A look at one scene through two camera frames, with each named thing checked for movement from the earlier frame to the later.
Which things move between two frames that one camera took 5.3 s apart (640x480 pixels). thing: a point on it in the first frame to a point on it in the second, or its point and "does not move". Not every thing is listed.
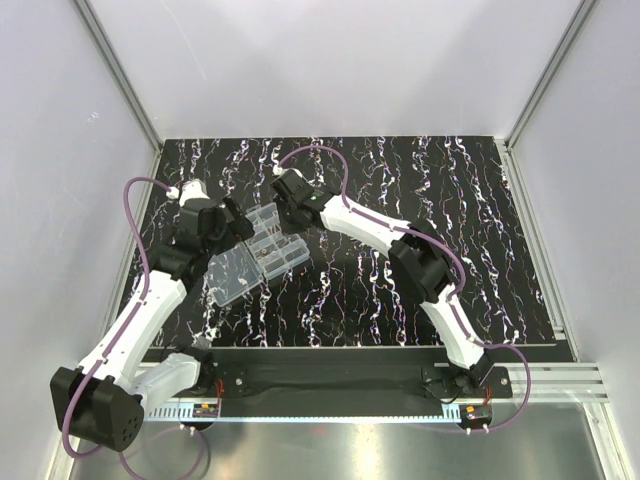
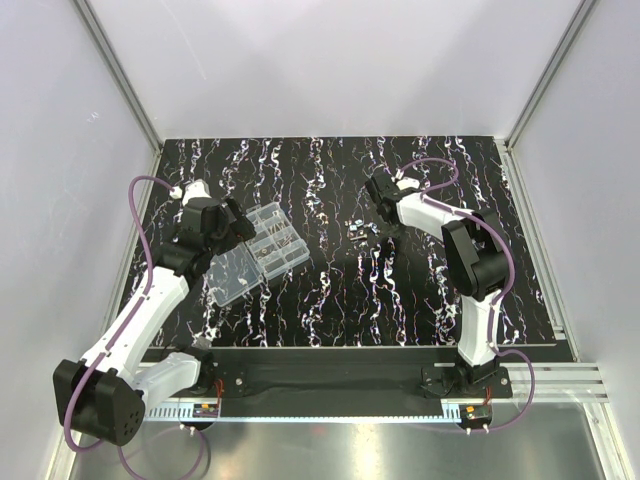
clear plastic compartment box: [266, 254] does not move
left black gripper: [236, 220] does not move
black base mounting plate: [349, 374] does not move
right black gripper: [286, 211] to [378, 190]
